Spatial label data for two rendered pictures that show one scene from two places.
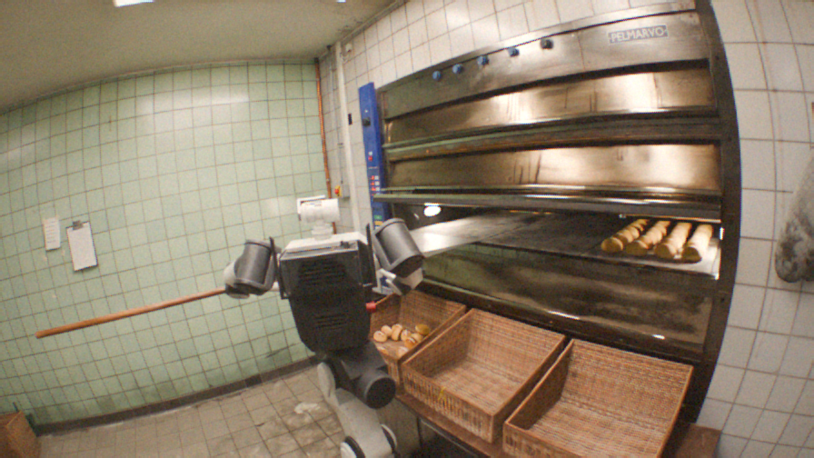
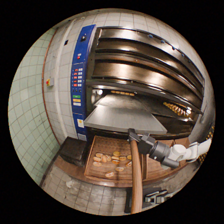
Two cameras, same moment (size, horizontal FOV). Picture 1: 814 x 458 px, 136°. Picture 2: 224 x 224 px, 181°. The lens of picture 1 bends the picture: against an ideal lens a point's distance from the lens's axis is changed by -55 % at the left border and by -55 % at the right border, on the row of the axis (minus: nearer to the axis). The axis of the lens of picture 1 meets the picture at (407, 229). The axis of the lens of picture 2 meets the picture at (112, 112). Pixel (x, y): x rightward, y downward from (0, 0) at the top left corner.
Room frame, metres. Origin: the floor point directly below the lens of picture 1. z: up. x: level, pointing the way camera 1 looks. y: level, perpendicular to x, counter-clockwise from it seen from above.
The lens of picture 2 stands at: (1.68, 0.41, 1.44)
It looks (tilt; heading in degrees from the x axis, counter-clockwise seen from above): 25 degrees down; 310
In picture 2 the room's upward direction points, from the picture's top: 6 degrees clockwise
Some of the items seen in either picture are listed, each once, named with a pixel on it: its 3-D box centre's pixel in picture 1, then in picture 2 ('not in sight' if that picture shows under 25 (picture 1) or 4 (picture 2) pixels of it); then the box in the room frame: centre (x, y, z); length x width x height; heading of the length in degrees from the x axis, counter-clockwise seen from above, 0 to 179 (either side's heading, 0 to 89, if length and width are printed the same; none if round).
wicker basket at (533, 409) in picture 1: (602, 413); (183, 152); (0.86, -0.61, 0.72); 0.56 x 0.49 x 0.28; 37
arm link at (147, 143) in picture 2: not in sight; (150, 147); (1.65, 0.15, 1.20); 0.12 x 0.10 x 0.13; 2
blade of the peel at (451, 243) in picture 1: (416, 240); (127, 115); (1.90, -0.04, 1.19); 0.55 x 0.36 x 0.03; 37
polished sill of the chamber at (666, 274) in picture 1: (519, 253); (169, 118); (1.52, -0.49, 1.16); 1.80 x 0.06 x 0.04; 36
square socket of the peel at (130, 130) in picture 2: not in sight; (132, 135); (1.76, 0.14, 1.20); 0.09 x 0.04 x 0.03; 127
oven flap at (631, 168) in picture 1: (511, 168); (179, 88); (1.51, -0.47, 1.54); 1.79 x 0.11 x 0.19; 36
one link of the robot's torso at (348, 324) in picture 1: (329, 286); not in sight; (0.99, 0.24, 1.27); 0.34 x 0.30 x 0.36; 99
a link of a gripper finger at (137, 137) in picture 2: not in sight; (135, 136); (1.74, 0.15, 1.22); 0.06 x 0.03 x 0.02; 2
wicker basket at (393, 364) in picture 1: (401, 330); (115, 161); (1.82, 0.09, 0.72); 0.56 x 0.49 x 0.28; 37
